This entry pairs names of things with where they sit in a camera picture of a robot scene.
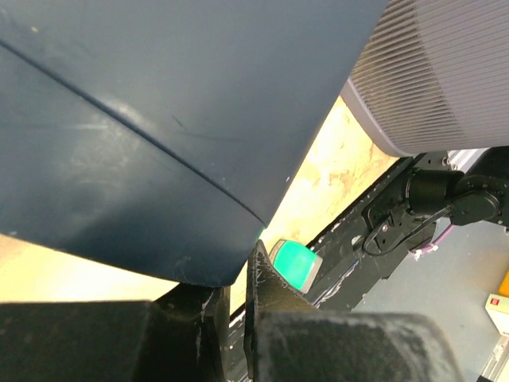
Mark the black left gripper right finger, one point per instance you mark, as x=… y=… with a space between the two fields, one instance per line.
x=288 y=339

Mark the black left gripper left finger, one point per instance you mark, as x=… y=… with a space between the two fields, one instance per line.
x=181 y=336

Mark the dark blue round bin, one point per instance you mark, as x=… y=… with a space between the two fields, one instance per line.
x=160 y=137

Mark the grey slatted square basket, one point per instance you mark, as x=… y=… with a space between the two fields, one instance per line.
x=433 y=77

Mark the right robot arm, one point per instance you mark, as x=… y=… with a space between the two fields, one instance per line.
x=417 y=198

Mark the green tape measure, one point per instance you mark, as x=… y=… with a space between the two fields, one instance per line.
x=296 y=263

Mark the aluminium table frame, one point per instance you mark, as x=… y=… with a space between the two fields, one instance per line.
x=496 y=369

